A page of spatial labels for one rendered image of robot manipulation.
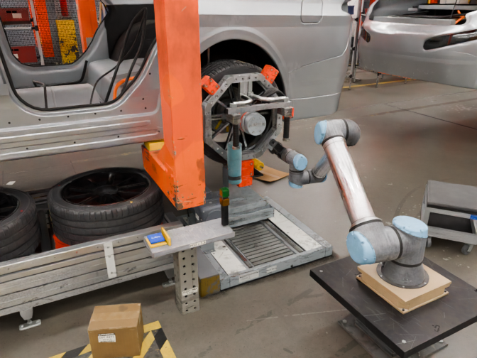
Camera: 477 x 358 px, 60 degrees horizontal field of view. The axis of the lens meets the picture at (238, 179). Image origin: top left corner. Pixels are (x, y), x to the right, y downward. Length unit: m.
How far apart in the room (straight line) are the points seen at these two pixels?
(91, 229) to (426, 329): 1.68
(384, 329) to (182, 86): 1.37
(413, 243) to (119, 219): 1.47
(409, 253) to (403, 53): 3.05
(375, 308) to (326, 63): 1.75
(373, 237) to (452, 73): 2.93
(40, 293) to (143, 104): 1.16
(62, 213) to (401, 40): 3.64
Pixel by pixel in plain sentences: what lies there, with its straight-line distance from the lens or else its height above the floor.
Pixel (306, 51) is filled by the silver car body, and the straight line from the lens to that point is 2.95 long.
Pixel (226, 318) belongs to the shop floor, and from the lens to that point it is 2.29.
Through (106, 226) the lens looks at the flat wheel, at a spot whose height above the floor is 0.42.
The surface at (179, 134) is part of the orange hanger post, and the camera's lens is 2.04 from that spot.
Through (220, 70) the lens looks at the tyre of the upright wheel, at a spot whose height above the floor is 1.14.
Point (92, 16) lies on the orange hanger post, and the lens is 4.65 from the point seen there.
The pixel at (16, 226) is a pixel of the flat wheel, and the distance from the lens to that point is 2.39.
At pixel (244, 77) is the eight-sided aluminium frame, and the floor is 1.11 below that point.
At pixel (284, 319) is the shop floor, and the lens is 2.30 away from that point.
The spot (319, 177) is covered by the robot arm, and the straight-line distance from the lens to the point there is 2.60.
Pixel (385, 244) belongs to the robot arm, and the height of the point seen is 0.59.
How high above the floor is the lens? 1.53
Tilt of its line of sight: 23 degrees down
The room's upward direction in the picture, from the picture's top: straight up
